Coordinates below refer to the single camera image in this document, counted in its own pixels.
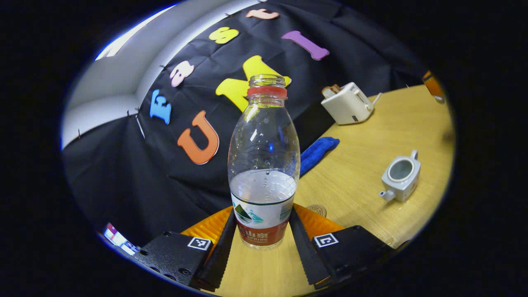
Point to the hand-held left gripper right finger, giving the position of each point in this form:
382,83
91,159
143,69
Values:
307,255

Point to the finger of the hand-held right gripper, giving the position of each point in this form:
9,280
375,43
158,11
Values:
432,84

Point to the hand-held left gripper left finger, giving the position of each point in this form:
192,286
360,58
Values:
220,255

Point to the clear plastic water bottle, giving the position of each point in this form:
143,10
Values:
260,214

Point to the white floral teacup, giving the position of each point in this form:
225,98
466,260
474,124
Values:
402,181

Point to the white toaster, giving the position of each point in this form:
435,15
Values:
348,105

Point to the computer monitor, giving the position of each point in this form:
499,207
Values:
119,240

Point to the bread slice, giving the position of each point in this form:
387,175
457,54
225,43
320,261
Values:
330,90

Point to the blue towel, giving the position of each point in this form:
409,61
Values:
317,150

